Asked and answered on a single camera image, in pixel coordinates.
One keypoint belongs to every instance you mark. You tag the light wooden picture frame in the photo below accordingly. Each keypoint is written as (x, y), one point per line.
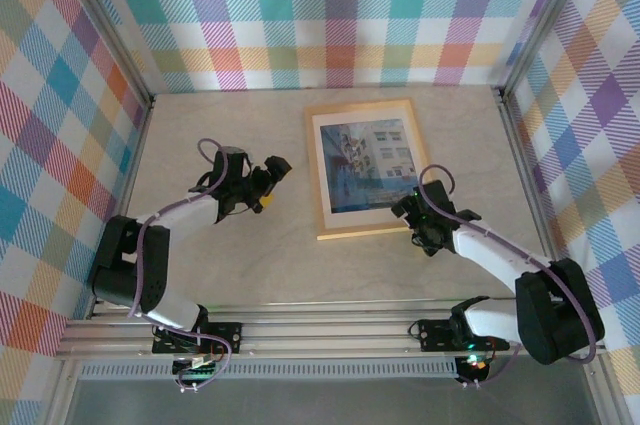
(314, 170)

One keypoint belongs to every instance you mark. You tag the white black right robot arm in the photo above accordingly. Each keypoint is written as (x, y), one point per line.
(490, 250)

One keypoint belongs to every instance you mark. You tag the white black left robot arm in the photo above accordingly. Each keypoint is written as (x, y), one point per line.
(185, 210)

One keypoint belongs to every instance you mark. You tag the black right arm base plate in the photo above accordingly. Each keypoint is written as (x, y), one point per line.
(432, 337)

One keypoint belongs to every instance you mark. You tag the aluminium right side rail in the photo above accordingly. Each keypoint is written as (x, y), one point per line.
(532, 195)

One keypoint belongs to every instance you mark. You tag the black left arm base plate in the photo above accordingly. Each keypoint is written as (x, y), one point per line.
(237, 331)

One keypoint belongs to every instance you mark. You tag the aluminium cross rail beam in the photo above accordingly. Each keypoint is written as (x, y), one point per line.
(325, 335)

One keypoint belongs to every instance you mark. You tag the aluminium left corner post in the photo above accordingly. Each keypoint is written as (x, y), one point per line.
(102, 20)

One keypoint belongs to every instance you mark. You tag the aluminium corner post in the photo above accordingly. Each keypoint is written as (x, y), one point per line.
(102, 20)
(544, 20)

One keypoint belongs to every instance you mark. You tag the aluminium right corner post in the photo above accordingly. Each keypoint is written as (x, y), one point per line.
(544, 20)

